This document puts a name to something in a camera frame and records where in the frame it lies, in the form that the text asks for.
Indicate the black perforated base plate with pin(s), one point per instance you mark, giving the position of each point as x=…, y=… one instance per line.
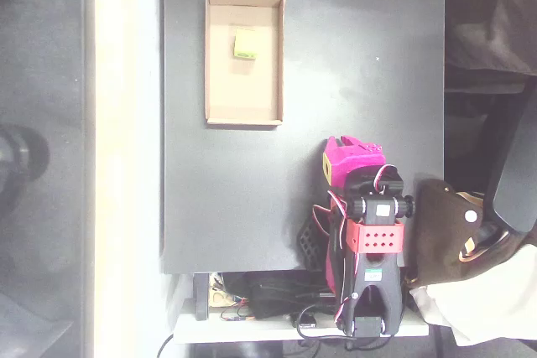
x=310, y=245

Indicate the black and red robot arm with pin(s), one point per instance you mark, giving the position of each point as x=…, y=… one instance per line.
x=377, y=282

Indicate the black chair back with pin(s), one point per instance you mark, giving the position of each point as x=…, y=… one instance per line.
x=516, y=173

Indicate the open cardboard box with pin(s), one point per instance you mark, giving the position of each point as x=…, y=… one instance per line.
x=243, y=89

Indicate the dark brown garment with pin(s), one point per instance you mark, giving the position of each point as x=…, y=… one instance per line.
x=503, y=39

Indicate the magenta gripper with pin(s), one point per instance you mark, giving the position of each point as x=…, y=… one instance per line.
x=349, y=156

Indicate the black power adapter bundle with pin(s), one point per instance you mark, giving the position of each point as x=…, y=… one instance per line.
x=272, y=297

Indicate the white cloth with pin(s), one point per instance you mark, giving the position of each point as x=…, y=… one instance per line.
x=482, y=312

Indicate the yellow square gripper mount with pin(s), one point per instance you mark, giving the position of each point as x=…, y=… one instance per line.
x=326, y=167

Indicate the white shelf board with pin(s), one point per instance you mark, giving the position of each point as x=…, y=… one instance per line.
x=251, y=330

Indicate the black plug connector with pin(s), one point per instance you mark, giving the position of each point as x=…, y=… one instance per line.
x=305, y=320

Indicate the green cube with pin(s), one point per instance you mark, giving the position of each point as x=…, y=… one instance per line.
x=245, y=41

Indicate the small wooden plate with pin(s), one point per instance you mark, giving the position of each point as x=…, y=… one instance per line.
x=220, y=297

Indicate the brown bag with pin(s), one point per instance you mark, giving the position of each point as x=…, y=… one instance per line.
x=440, y=232

